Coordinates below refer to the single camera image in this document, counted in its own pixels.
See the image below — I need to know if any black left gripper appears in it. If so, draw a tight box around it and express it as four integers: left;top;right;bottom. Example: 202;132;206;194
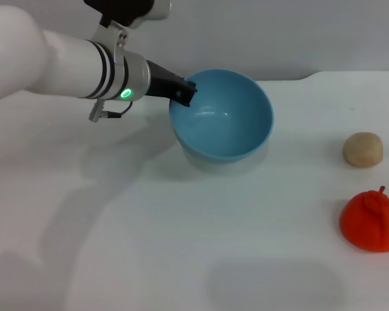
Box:
145;59;199;108

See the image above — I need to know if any blue bowl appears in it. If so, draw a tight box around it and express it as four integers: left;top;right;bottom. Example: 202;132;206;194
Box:
168;67;275;178

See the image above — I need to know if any orange knitted fruit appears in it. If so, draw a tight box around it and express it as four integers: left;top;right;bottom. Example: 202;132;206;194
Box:
339;185;389;253

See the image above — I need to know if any beige round bun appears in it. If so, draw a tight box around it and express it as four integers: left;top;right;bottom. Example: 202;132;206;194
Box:
342;132;384;168

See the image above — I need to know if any grey cable with metal plugs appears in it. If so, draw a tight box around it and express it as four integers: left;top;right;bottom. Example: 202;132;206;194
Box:
88;99;134;122

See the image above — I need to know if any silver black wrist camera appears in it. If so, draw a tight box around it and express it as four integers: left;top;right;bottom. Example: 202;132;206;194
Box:
83;0;172;30

